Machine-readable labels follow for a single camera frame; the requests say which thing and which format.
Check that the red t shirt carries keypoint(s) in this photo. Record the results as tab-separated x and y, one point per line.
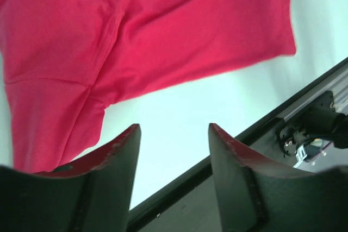
66	61

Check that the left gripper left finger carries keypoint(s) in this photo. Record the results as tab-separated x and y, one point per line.
91	193

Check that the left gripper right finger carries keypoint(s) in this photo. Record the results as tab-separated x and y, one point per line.
256	193

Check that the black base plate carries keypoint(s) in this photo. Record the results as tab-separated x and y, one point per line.
189	203

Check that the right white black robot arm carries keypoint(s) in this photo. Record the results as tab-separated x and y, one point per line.
318	130

